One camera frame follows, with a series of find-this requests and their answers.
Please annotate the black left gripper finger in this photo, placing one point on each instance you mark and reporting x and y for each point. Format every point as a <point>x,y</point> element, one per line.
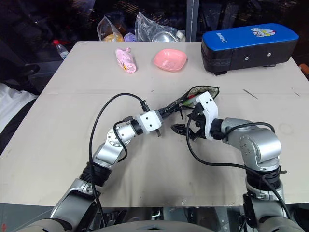
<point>171,114</point>
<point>170,109</point>

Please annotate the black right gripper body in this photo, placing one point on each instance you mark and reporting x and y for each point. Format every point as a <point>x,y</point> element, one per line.
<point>199,128</point>

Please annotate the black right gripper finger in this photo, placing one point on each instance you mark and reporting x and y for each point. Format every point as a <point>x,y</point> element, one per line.
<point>196,112</point>
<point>179,128</point>

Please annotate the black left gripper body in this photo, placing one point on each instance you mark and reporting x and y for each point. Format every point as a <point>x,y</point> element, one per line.
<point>163,114</point>

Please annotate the green highlighter pen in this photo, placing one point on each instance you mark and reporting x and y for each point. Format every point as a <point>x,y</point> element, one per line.
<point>187,102</point>

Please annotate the black grid pencil pouch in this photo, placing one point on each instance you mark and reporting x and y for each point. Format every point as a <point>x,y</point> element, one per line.
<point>193,91</point>

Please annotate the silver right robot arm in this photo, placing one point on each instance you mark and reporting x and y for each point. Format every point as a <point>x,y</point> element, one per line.
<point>258,145</point>

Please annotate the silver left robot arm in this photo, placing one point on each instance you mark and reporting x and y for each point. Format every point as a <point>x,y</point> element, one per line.
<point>108,149</point>

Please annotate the pink plastic bowl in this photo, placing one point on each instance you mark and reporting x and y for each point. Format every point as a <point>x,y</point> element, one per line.
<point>170,60</point>

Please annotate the pink folded umbrella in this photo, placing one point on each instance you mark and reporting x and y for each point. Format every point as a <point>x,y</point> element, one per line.
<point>126,61</point>

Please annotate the round metal bowl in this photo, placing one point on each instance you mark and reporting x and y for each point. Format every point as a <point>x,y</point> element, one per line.
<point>164,37</point>

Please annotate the white capped bottle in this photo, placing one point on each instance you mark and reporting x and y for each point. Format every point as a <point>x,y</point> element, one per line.
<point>181,36</point>

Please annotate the blue and black cartoon box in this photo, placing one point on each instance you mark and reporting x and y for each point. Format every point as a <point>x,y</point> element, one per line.
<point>243,46</point>

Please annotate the purple hexagonal plastic lid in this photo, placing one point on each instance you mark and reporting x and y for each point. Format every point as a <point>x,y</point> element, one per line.
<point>129,37</point>

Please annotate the crumpled clear plastic bag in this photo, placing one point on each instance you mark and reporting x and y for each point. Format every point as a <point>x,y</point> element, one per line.
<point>144,26</point>

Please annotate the yellow round item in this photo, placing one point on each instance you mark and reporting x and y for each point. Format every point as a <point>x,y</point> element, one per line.
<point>113,38</point>

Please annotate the grey rounded robot torso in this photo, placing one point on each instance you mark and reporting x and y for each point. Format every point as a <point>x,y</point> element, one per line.
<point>154,227</point>

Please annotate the clear plastic zip bag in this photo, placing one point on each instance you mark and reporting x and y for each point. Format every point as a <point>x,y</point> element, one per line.
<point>107,27</point>

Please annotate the water bottle with red cap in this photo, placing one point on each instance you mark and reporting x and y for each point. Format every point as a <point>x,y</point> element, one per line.
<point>61,50</point>

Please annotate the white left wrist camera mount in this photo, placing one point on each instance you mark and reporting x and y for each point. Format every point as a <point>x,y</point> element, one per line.
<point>149,122</point>

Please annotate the grey metal post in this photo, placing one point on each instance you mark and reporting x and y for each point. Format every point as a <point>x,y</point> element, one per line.
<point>193,20</point>

